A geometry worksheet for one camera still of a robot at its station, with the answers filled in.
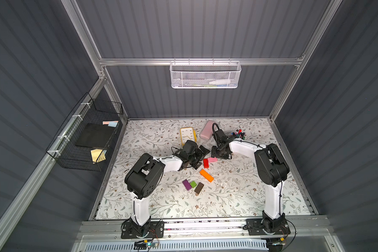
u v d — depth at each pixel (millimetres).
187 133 1084
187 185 867
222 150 754
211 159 963
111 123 806
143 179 507
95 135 756
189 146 773
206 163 967
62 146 617
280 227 694
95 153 696
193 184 870
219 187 867
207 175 912
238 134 939
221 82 896
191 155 788
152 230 722
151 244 694
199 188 866
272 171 547
